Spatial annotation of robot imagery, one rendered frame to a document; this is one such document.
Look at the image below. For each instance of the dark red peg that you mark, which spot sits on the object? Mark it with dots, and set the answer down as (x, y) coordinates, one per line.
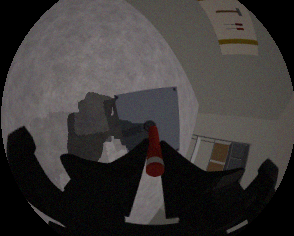
(154, 161)

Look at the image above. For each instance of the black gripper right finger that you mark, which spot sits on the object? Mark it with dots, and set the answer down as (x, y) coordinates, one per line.
(184, 183)

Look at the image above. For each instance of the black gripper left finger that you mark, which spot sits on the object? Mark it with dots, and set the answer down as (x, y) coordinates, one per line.
(120, 178)

